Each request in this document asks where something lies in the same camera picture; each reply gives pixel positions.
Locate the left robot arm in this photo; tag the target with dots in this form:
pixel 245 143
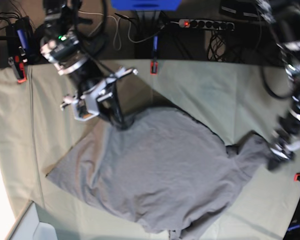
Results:
pixel 283 19

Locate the red clamp top centre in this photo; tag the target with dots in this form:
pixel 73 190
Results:
pixel 154 60

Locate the blue clamp bottom right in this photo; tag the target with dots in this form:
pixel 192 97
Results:
pixel 293 227

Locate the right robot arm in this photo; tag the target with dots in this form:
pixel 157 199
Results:
pixel 74 55

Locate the white bin bottom left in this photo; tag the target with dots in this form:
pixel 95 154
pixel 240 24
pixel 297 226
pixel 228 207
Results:
pixel 26 226

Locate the blue box top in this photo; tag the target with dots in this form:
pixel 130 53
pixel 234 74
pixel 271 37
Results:
pixel 145 5

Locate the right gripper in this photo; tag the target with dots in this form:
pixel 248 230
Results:
pixel 84 75

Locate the red clamp top left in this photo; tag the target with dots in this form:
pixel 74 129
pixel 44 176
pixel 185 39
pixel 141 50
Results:
pixel 17 58

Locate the red clamp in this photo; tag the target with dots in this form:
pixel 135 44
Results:
pixel 154 60
pixel 17 58

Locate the black power strip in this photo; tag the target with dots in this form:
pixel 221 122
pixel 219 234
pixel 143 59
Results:
pixel 206 24

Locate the grey t-shirt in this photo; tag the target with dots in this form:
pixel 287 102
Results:
pixel 167 172

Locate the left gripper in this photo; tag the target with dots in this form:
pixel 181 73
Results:
pixel 288 127

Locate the pale green table cloth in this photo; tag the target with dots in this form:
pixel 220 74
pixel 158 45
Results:
pixel 229 98

